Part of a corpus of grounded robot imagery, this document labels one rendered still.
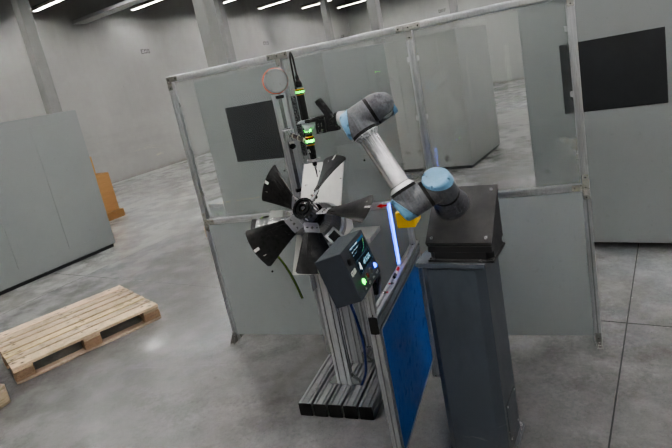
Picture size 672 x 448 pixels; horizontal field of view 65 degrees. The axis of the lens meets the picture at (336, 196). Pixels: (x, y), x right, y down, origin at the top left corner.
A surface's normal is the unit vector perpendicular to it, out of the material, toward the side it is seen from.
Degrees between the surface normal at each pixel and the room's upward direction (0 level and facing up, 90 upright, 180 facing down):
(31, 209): 90
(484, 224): 41
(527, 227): 90
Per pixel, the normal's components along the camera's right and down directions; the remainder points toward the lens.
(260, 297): -0.33, 0.28
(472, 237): -0.46, -0.52
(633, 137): -0.52, 0.29
